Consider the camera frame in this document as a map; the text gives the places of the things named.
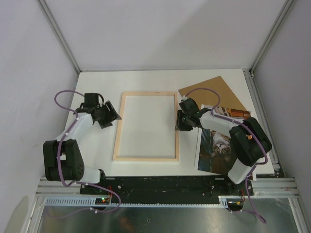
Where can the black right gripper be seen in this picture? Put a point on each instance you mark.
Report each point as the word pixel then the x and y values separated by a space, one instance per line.
pixel 180 125

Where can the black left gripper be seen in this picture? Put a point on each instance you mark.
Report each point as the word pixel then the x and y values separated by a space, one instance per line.
pixel 112 115

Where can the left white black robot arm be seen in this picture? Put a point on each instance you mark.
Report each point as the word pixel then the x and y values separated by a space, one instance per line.
pixel 63 161

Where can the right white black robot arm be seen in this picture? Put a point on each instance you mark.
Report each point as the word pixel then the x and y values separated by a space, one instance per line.
pixel 190 108

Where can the cat and books photo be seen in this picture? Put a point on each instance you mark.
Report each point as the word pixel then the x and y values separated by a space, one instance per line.
pixel 227 147

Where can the brown cardboard backing board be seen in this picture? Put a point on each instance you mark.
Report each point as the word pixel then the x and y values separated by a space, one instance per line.
pixel 217 84

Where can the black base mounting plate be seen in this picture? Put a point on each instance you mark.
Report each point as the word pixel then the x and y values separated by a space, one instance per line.
pixel 182 190

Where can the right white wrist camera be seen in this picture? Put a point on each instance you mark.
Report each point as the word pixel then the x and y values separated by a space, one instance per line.
pixel 184 98

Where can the aluminium front rail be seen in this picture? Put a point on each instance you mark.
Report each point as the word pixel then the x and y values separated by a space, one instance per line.
pixel 263 188

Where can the left aluminium corner post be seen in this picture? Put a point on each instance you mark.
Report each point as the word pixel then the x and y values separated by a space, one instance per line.
pixel 58 34

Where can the aluminium corner post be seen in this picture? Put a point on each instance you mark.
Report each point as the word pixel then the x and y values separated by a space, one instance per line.
pixel 279 21
pixel 58 34

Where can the right aluminium corner post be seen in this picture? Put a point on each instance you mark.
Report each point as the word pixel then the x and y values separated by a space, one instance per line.
pixel 279 21

